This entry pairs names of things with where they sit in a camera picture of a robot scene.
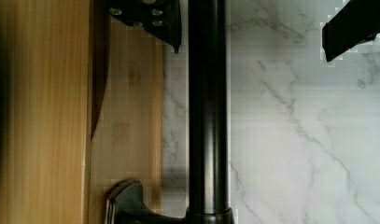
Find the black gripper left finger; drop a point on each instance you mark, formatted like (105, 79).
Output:
(160, 18)

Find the wooden drawer front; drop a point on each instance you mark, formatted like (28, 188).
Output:
(51, 72)

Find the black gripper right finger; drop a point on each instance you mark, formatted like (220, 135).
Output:
(356, 23)

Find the black drawer handle bar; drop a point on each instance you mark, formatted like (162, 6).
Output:
(208, 131)

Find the bamboo cutting board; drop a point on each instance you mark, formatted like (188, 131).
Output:
(127, 141)

